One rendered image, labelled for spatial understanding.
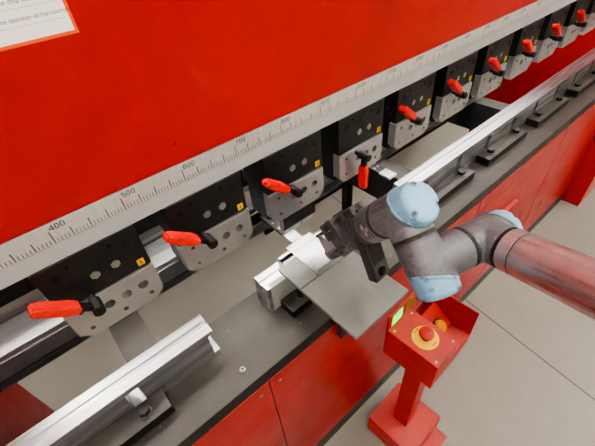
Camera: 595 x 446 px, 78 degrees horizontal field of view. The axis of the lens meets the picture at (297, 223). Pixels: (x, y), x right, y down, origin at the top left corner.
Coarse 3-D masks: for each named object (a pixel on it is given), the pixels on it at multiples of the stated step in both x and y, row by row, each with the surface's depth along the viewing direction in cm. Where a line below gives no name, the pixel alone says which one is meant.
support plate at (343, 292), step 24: (288, 264) 94; (336, 264) 92; (360, 264) 92; (312, 288) 87; (336, 288) 87; (360, 288) 86; (384, 288) 86; (336, 312) 82; (360, 312) 81; (384, 312) 81
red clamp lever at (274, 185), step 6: (264, 180) 68; (270, 180) 67; (270, 186) 67; (276, 186) 68; (282, 186) 69; (288, 186) 71; (294, 186) 74; (282, 192) 70; (288, 192) 71; (294, 192) 73; (300, 192) 73
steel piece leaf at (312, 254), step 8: (312, 240) 99; (304, 248) 97; (312, 248) 97; (320, 248) 97; (296, 256) 95; (304, 256) 95; (312, 256) 95; (320, 256) 95; (312, 264) 93; (320, 264) 93; (328, 264) 91; (320, 272) 90
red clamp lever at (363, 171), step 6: (360, 150) 84; (360, 156) 84; (366, 156) 83; (366, 162) 85; (360, 168) 86; (366, 168) 85; (360, 174) 87; (366, 174) 86; (360, 180) 88; (366, 180) 87; (360, 186) 89; (366, 186) 89
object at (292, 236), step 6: (246, 192) 114; (246, 198) 109; (252, 210) 106; (252, 216) 106; (258, 216) 107; (252, 222) 107; (258, 222) 108; (270, 222) 105; (276, 222) 105; (276, 228) 103; (288, 234) 101; (294, 234) 101; (288, 240) 100; (294, 240) 99
